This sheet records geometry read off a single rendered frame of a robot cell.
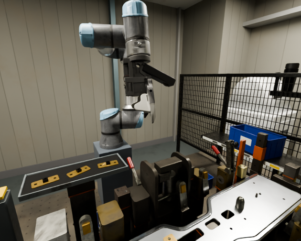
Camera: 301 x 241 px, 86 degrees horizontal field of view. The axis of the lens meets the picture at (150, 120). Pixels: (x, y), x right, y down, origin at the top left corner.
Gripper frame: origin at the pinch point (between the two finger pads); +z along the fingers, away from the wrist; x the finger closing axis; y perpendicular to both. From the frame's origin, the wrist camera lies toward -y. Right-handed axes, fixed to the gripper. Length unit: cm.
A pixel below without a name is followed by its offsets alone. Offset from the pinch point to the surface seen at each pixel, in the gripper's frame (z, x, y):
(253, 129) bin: 22, -52, -87
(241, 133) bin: 22, -46, -72
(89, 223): 28.9, 4.5, 22.2
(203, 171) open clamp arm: 28.3, -14.0, -25.4
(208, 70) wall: -50, -230, -154
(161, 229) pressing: 39.4, 1.3, -0.7
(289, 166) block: 33, -14, -73
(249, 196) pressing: 41, -7, -44
